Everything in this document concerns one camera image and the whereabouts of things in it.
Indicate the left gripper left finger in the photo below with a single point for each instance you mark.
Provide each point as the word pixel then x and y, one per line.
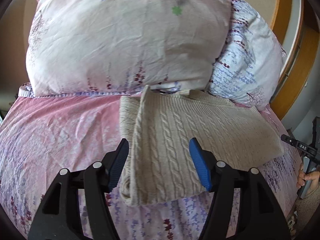
pixel 59 216

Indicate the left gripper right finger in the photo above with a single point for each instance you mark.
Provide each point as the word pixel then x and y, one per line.
pixel 243 205

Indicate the person right hand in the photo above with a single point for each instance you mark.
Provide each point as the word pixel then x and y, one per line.
pixel 312 177

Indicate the pink floral bed sheet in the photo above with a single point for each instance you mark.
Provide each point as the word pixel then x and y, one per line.
pixel 40 136

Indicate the white blue floral pillow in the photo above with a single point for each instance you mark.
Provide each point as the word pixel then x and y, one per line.
pixel 248 68

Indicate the pale pink floral pillow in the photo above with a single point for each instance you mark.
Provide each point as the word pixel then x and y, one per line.
pixel 121 46

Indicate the wooden glass door frame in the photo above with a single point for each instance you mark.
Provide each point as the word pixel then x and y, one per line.
pixel 296 25

